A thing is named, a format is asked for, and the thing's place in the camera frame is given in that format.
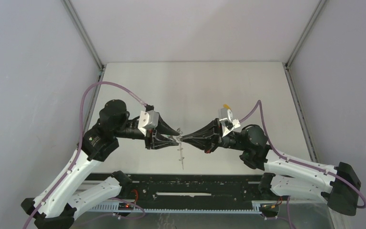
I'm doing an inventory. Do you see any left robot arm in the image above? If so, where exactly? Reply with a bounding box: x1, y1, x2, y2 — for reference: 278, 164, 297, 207
21, 100, 178, 229

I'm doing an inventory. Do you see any aluminium frame post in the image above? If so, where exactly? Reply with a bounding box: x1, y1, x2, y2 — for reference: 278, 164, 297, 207
61, 0, 104, 71
285, 0, 328, 69

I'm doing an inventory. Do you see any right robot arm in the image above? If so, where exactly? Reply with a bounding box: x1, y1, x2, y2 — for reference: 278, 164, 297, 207
181, 119, 361, 216

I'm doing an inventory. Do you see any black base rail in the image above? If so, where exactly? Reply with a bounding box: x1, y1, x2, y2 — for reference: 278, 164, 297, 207
127, 174, 285, 210

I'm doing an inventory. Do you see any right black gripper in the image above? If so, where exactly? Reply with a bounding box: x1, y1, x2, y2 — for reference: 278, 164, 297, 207
181, 118, 247, 154

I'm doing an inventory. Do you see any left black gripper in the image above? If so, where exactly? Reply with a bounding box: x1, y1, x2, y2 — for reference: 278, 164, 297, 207
114, 113, 180, 149

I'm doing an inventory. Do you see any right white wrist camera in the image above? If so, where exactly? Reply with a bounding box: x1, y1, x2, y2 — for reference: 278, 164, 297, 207
218, 107, 241, 131

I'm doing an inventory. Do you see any left aluminium frame post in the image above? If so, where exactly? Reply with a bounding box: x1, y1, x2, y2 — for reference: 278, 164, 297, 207
61, 0, 104, 71

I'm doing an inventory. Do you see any right aluminium frame post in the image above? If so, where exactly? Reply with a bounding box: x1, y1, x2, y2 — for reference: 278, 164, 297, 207
285, 0, 328, 69

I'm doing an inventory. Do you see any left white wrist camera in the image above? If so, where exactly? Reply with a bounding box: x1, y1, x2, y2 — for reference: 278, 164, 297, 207
138, 110, 159, 135

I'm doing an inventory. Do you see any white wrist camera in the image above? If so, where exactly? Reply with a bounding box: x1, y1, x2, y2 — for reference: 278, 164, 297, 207
218, 107, 241, 131
138, 110, 159, 135

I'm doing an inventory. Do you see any white cable duct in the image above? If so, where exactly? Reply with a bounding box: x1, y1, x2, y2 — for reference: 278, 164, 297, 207
88, 202, 262, 214

